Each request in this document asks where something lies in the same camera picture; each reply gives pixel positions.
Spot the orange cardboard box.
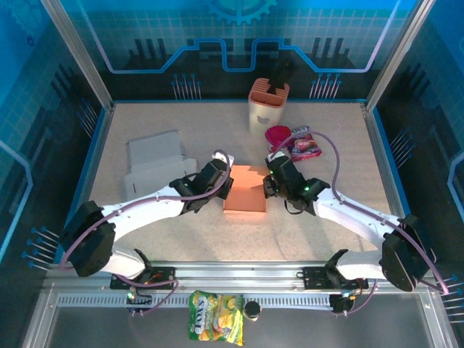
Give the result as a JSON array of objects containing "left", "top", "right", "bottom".
[{"left": 223, "top": 165, "right": 269, "bottom": 215}]

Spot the white paper box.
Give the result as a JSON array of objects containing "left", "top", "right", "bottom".
[{"left": 124, "top": 130, "right": 199, "bottom": 200}]

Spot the purple candy bag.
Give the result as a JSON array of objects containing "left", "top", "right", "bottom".
[{"left": 287, "top": 125, "right": 323, "bottom": 162}]

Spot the pink heart-shaped container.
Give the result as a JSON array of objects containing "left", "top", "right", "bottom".
[{"left": 264, "top": 125, "right": 293, "bottom": 155}]

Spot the beige pink knife block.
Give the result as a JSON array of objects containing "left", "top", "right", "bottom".
[{"left": 248, "top": 78, "right": 291, "bottom": 139}]

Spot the black round cap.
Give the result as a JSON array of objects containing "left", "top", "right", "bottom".
[{"left": 244, "top": 300, "right": 262, "bottom": 323}]

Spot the yellow green candy bag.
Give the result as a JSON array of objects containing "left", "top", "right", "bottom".
[{"left": 187, "top": 289, "right": 245, "bottom": 346}]

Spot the small controller board with LED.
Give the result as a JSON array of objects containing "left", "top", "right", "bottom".
[
  {"left": 330, "top": 289, "right": 358, "bottom": 315},
  {"left": 125, "top": 288, "right": 153, "bottom": 315}
]

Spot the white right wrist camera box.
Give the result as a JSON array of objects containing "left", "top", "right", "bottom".
[{"left": 265, "top": 151, "right": 287, "bottom": 166}]

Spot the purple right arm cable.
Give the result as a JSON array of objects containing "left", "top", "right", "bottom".
[{"left": 273, "top": 130, "right": 450, "bottom": 315}]

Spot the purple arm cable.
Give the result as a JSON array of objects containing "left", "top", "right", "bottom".
[
  {"left": 273, "top": 130, "right": 450, "bottom": 315},
  {"left": 59, "top": 149, "right": 231, "bottom": 315}
]

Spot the aluminium mounting rail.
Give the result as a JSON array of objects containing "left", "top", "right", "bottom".
[{"left": 42, "top": 260, "right": 436, "bottom": 291}]

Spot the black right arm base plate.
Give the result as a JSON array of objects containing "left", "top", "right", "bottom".
[{"left": 302, "top": 266, "right": 369, "bottom": 290}]

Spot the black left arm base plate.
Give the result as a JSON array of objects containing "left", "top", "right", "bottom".
[{"left": 109, "top": 266, "right": 178, "bottom": 291}]

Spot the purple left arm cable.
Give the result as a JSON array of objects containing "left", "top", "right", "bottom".
[{"left": 59, "top": 149, "right": 231, "bottom": 315}]

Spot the black knife handle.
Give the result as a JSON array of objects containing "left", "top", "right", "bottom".
[{"left": 270, "top": 61, "right": 297, "bottom": 91}]

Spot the slotted grey cable duct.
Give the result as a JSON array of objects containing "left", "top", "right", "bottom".
[{"left": 57, "top": 294, "right": 334, "bottom": 309}]

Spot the aluminium frame post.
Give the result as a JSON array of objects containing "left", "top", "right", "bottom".
[
  {"left": 364, "top": 0, "right": 436, "bottom": 112},
  {"left": 39, "top": 0, "right": 115, "bottom": 112}
]

